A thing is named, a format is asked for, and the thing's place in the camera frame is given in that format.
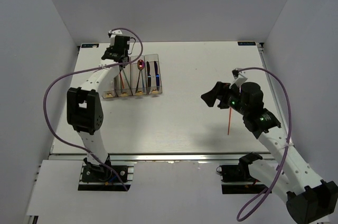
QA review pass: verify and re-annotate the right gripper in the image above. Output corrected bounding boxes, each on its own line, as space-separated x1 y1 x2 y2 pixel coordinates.
200 82 248 116

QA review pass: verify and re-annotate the orange chopstick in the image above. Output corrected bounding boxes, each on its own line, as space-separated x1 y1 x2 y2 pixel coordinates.
227 107 232 136
119 72 125 89

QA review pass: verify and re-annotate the iridescent rainbow spoon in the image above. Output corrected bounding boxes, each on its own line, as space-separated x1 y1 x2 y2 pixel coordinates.
136 59 145 93

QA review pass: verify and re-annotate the black knife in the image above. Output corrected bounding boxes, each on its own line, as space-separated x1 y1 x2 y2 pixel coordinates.
146 61 152 94

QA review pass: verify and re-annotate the iridescent blue knife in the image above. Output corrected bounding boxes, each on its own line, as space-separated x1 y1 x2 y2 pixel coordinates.
154 61 160 92

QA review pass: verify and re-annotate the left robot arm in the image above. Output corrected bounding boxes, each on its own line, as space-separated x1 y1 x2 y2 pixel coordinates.
67 35 131 181

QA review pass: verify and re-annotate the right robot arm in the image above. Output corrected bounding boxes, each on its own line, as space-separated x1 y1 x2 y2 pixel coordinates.
201 81 337 223

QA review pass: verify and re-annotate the smoky clear container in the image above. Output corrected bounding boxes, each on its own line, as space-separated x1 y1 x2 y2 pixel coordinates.
144 54 163 95
117 65 133 97
130 55 147 96
102 77 118 99

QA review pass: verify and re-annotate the blue label sticker left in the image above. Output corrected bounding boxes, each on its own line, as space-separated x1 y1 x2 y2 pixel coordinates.
81 43 99 49

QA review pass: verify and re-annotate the blue label sticker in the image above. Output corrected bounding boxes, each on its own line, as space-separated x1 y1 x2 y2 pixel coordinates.
237 41 256 46
81 43 99 49

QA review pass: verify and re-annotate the blue label sticker right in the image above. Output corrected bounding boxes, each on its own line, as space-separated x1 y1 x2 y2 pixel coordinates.
237 41 256 46

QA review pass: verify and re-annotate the white front panel board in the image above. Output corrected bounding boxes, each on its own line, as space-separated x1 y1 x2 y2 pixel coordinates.
27 160 251 223

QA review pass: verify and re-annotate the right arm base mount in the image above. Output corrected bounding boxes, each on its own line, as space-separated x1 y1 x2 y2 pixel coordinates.
216 152 268 195

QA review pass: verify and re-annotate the aluminium table edge rail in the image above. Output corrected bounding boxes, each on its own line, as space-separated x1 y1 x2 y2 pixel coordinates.
47 152 299 163

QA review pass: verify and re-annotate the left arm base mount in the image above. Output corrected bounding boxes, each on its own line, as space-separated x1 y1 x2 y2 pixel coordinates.
78 162 134 192

